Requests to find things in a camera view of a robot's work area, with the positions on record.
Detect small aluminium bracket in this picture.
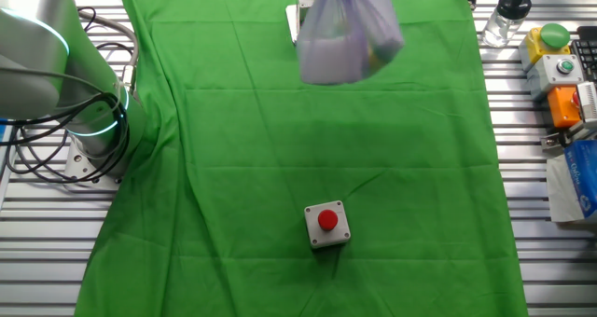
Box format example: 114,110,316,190
539,120,597,151

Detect clear plastic bag of things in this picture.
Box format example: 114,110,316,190
296,0,405,87

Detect green cloth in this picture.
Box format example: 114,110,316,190
73,0,531,317

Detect blue tissue pack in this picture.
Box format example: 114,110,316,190
545,139,597,225

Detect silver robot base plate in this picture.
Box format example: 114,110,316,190
62,134,126,193

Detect gray box green button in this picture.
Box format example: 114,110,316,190
526,53,586,102

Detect gray corrugated hose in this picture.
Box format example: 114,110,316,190
76,7,141,97

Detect black cable bundle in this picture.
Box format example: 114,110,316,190
0,92,132,185

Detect silver ridged camera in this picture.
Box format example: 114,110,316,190
576,81,597,122

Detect clear spray bottle black cap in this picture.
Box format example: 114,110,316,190
479,0,534,48

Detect orange box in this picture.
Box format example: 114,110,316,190
546,84,584,130

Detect red button box black base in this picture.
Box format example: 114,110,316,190
303,200,352,250

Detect yellow box green mushroom button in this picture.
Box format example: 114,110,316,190
518,22,573,74

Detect black keyboard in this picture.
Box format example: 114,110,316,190
570,25,597,83

